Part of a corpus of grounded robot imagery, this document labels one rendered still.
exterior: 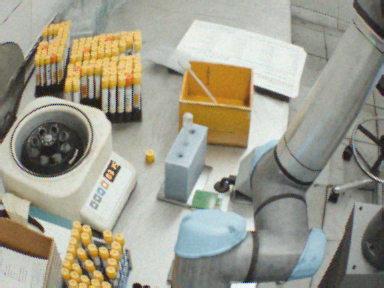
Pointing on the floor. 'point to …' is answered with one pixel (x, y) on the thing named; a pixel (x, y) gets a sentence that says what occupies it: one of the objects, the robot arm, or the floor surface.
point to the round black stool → (365, 160)
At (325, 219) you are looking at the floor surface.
